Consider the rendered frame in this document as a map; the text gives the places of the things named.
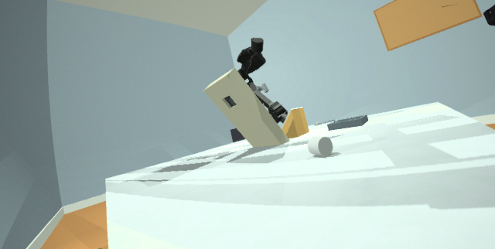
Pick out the white cylinder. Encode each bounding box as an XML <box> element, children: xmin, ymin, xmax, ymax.
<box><xmin>308</xmin><ymin>137</ymin><xmax>333</xmax><ymax>155</ymax></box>

